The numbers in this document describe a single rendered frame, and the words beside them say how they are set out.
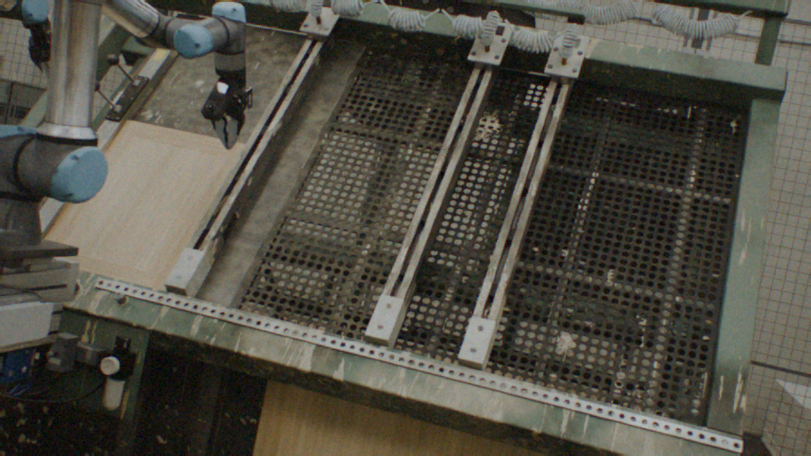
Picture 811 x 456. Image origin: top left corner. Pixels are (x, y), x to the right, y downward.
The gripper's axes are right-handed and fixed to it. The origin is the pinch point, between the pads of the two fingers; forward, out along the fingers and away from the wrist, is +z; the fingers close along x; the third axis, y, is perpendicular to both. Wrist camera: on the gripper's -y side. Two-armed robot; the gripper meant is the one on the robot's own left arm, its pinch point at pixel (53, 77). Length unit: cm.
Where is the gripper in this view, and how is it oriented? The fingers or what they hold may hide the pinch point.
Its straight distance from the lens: 293.4
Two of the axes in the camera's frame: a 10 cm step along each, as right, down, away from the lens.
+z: 0.2, 7.5, 6.6
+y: 3.5, 6.1, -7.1
